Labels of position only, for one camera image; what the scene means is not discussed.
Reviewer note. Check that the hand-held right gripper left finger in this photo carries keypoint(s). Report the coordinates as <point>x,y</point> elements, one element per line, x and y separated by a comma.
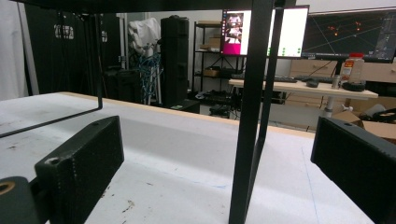
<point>84,161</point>

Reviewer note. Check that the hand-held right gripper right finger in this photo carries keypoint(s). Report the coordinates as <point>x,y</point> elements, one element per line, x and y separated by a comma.
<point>358,158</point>

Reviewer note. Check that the cardboard box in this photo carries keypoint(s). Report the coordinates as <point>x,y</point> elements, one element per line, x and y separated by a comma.
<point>376,126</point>

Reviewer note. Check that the black round object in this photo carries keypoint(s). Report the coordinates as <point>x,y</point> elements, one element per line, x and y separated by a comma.
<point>354,86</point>

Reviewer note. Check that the small metal can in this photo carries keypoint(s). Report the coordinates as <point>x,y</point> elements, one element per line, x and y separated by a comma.
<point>335,82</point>

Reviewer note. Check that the black computer mouse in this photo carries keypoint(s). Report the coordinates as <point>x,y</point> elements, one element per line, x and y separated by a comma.
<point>312,83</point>

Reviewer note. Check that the plastic jar with red lid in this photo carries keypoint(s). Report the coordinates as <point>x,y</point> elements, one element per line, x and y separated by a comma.
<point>352,69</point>

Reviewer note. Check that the wooden desk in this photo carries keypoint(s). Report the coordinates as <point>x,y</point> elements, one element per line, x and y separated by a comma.
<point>299,87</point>

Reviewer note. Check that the black keyboard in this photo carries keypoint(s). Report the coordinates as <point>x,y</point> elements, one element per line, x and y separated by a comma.
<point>285,79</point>

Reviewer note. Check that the black curtain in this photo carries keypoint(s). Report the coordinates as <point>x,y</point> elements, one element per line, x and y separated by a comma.
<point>62,53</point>

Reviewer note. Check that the monitor with dark screen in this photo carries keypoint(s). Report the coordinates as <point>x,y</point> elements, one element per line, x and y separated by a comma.
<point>348,34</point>

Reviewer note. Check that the tall black case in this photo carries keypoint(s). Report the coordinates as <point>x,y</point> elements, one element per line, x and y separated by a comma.
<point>174,59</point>

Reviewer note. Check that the white cloth bundle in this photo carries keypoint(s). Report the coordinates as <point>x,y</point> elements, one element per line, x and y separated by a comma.
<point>144,32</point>

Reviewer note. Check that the black metal shelf rack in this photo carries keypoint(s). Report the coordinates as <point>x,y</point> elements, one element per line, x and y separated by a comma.
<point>211,62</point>

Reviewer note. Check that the monitor with pink window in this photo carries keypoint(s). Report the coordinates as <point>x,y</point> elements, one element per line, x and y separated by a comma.
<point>236,32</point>

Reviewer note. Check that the black metal frame stand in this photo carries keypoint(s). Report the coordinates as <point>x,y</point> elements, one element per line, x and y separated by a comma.
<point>249,124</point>

